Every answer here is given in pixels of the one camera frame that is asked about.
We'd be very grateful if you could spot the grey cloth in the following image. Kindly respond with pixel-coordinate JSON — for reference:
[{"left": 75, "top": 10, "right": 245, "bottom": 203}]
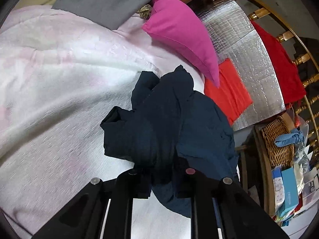
[{"left": 52, "top": 0, "right": 161, "bottom": 30}]

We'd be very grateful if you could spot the wooden spindle bed rail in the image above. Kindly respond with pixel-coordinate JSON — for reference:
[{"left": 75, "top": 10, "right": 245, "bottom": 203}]
[{"left": 174, "top": 0, "right": 319, "bottom": 155}]

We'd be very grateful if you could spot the red cloth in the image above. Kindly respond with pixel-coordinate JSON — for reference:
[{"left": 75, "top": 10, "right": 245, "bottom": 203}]
[{"left": 250, "top": 20, "right": 307, "bottom": 105}]

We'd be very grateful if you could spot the light blue cloth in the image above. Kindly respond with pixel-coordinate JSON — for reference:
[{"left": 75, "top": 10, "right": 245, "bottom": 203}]
[{"left": 274, "top": 129, "right": 306, "bottom": 148}]

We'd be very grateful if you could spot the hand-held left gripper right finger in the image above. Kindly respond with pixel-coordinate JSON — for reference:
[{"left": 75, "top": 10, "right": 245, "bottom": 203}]
[{"left": 175, "top": 168, "right": 287, "bottom": 239}]

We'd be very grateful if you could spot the light wooden frame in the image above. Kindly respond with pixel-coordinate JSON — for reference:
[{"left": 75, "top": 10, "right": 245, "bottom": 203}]
[{"left": 234, "top": 123, "right": 275, "bottom": 217}]

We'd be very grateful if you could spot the pink pillow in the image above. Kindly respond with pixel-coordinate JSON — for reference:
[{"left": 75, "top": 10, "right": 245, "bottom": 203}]
[{"left": 142, "top": 0, "right": 221, "bottom": 88}]

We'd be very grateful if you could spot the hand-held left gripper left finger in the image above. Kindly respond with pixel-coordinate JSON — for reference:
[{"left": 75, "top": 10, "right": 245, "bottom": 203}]
[{"left": 32, "top": 170, "right": 151, "bottom": 239}]

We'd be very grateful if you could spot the blue cardboard box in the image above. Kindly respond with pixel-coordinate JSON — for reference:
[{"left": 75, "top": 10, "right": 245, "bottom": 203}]
[{"left": 277, "top": 167, "right": 299, "bottom": 219}]

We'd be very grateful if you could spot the silver foil mat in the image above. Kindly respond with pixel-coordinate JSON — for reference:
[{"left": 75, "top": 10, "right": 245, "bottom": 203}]
[{"left": 194, "top": 0, "right": 287, "bottom": 131}]

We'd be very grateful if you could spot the white fluffy blanket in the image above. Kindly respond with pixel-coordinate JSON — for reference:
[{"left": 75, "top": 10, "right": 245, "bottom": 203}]
[{"left": 0, "top": 5, "right": 207, "bottom": 239}]

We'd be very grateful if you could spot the white and blue packet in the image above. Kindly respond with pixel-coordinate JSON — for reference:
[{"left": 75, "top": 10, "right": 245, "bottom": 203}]
[{"left": 271, "top": 166, "right": 285, "bottom": 205}]

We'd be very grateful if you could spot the red cushion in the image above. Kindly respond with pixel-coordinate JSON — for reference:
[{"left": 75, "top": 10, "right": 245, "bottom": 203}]
[{"left": 203, "top": 58, "right": 253, "bottom": 127}]

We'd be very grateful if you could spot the navy blue padded jacket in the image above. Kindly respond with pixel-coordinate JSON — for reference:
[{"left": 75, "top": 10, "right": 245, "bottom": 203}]
[{"left": 100, "top": 65, "right": 240, "bottom": 218}]

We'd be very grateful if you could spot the wicker basket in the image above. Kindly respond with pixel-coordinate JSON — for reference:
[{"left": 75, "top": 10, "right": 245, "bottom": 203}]
[{"left": 260, "top": 116, "right": 296, "bottom": 170}]

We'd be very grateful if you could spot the leopard print cloth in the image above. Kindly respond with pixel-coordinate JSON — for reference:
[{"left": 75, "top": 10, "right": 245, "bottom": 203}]
[{"left": 137, "top": 4, "right": 153, "bottom": 20}]

